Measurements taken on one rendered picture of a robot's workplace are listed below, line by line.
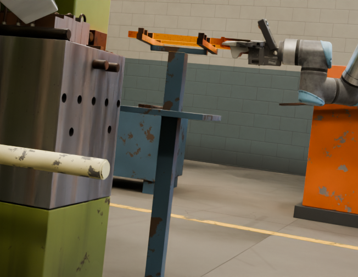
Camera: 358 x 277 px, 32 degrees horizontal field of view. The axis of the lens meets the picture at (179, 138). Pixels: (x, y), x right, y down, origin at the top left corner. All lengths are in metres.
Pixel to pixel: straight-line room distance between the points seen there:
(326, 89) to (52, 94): 0.97
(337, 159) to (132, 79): 5.68
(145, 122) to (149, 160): 0.33
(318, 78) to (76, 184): 0.90
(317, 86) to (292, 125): 7.19
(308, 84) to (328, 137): 3.01
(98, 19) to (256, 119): 7.35
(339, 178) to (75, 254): 3.55
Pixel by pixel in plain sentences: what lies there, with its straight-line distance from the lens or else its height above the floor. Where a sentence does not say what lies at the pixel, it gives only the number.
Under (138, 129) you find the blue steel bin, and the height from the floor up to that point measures 0.55.
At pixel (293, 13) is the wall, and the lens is 9.55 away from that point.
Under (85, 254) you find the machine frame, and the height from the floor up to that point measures 0.31.
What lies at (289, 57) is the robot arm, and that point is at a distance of 2.22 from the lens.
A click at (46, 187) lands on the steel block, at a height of 0.53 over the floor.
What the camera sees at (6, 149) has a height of 0.63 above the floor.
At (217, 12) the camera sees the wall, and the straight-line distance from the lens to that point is 9.87.
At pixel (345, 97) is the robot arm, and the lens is 2.25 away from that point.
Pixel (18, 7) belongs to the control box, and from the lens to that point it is 1.27.
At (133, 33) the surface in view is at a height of 1.02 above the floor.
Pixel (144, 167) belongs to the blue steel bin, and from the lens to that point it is 5.56.
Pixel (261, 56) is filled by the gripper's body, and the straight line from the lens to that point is 2.24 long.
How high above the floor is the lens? 0.77
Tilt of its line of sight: 3 degrees down
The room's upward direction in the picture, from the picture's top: 6 degrees clockwise
